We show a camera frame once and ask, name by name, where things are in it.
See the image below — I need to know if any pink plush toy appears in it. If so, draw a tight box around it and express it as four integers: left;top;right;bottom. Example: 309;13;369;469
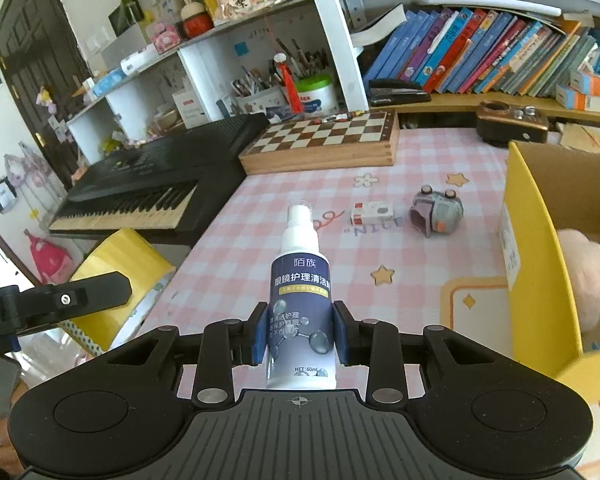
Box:
557;229;600;333

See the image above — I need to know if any white bookshelf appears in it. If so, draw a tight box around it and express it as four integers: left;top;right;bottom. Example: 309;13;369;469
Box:
67;0;600;164

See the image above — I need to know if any black electronic keyboard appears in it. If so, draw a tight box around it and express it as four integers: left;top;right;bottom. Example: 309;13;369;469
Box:
50;113;268;247

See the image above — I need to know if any yellow cardboard box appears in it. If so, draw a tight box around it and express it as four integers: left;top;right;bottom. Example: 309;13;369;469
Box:
500;142;600;403

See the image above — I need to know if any black stapler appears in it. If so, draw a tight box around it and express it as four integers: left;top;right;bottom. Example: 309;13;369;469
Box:
367;78;431;107

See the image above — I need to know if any navy spray bottle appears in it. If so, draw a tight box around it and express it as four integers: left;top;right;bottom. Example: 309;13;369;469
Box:
266;203;337;390

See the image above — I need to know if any yellow tape roll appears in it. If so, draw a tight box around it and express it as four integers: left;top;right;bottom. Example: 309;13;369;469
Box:
61;229;175;356

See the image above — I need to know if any pink checkered tablecloth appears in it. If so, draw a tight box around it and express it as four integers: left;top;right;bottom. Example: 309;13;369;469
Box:
145;128;512;354

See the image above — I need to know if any row of colourful books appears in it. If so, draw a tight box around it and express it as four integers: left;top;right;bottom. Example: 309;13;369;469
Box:
353;6;600;99

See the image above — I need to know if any brown wooden pen holder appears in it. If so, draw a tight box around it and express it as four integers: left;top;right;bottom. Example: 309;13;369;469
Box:
476;101;550;148

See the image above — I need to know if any white green tub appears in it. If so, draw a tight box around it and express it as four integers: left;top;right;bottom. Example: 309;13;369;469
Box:
296;74;339;117

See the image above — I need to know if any wooden chess board box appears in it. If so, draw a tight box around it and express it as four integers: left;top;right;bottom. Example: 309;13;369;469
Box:
239;110;400;174

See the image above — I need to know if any small white orange box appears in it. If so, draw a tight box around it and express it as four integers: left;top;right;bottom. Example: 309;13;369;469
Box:
350;200;394;226

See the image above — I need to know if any orange white box lower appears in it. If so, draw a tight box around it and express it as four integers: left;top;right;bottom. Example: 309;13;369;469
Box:
555;84;600;113

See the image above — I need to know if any orange white box upper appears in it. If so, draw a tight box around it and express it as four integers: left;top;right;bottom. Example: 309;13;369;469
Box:
569;70;600;96

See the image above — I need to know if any grey toy camera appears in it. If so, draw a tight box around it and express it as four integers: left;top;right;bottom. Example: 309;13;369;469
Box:
408;184;464;237

